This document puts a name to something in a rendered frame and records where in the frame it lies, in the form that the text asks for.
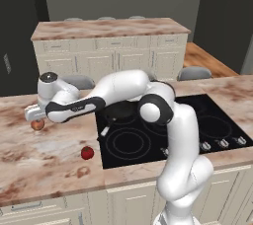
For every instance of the grey stool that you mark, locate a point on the grey stool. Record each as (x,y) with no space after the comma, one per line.
(106,18)
(79,82)
(137,17)
(73,19)
(194,73)

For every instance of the brown onion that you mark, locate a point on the brown onion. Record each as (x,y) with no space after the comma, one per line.
(37,125)

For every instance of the cream drawer front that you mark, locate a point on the cream drawer front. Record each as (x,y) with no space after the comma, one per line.
(62,204)

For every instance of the cream cupboard door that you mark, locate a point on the cream cupboard door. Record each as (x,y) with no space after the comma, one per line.
(131,206)
(59,221)
(227,196)

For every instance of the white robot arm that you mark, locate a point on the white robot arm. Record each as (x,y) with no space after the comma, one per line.
(178,143)

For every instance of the dark tall cabinet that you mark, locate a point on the dark tall cabinet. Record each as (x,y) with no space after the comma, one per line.
(19,38)

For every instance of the black hob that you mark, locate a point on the black hob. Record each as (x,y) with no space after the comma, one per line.
(131,151)

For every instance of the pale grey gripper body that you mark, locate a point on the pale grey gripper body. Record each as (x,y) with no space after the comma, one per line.
(34,113)

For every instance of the cream island with marble top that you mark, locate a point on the cream island with marble top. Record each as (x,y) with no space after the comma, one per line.
(108,51)

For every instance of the red tomato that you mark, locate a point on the red tomato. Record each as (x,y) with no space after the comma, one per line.
(87,153)

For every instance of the silver hob knob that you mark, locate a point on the silver hob knob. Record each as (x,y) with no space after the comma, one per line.
(205,146)
(223,143)
(165,152)
(241,140)

